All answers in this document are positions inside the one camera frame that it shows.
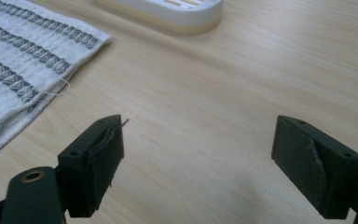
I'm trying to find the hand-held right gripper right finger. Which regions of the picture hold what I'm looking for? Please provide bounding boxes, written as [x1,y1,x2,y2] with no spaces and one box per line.
[270,115,358,220]

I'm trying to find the white slotted soap dish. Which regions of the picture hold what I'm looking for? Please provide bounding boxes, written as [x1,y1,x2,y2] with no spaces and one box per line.
[95,0,225,35]

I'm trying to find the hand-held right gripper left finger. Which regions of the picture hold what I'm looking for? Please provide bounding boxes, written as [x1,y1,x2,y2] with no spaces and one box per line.
[57,114,131,218]

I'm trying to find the white grey patterned cloth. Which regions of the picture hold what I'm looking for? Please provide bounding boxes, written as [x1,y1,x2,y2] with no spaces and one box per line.
[0,0,112,159]

